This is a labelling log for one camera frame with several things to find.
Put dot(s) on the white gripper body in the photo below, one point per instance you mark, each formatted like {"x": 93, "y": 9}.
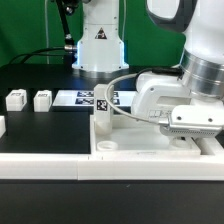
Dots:
{"x": 164, "y": 101}

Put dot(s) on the white square table top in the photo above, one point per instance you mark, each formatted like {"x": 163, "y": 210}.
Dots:
{"x": 130, "y": 138}

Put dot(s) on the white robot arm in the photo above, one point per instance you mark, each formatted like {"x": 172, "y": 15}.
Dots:
{"x": 100, "y": 51}

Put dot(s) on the white marker sheet with tags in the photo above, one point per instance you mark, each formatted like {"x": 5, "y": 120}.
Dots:
{"x": 84, "y": 98}

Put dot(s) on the white U-shaped fence frame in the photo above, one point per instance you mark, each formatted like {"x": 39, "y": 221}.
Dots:
{"x": 42, "y": 146}

